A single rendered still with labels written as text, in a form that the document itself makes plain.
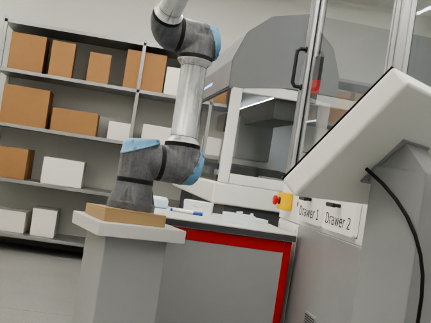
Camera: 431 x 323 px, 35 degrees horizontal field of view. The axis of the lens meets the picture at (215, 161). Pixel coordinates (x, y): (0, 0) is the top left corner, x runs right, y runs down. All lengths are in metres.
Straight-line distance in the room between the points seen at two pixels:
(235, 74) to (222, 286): 1.13
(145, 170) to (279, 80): 1.38
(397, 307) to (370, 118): 0.40
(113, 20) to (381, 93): 5.57
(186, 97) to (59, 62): 4.06
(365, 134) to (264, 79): 2.04
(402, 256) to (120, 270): 0.95
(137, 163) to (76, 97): 4.57
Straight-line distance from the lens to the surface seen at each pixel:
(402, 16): 2.14
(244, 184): 3.33
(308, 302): 2.52
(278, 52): 3.40
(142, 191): 2.15
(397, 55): 2.11
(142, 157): 2.15
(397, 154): 1.51
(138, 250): 2.13
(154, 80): 6.24
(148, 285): 2.16
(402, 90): 1.32
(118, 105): 6.67
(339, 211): 2.28
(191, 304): 2.65
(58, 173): 6.21
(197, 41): 2.26
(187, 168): 2.20
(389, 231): 1.49
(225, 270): 2.65
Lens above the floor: 0.96
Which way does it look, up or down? 1 degrees up
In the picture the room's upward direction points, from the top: 9 degrees clockwise
